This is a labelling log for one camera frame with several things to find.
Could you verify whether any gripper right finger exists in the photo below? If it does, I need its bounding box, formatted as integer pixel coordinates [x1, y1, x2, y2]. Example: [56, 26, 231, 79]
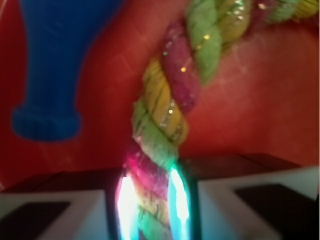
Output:
[169, 153, 320, 240]

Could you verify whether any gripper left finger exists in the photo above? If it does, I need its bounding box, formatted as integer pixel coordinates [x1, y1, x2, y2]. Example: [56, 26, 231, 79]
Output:
[0, 169, 137, 240]

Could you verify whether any multicolored twisted rope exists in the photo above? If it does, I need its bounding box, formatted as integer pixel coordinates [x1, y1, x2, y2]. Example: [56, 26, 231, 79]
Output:
[126, 0, 320, 240]

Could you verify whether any red plastic tray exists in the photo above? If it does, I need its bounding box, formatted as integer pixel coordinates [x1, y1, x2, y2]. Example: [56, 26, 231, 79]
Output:
[0, 0, 320, 189]

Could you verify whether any blue plastic bottle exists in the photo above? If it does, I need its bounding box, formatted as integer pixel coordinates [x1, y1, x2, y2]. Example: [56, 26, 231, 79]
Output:
[12, 0, 122, 142]

